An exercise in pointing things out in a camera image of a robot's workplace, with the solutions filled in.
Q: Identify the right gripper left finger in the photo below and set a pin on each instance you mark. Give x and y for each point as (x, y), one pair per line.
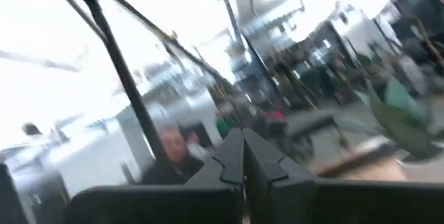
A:
(229, 161)

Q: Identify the white plant pot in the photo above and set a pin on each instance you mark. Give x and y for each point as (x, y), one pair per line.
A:
(423, 172)

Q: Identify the person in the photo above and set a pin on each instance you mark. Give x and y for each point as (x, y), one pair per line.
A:
(173, 147)

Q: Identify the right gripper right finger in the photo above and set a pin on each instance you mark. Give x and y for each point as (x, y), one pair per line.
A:
(267, 165)

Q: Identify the green artificial plant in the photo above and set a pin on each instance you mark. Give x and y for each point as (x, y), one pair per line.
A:
(399, 127)

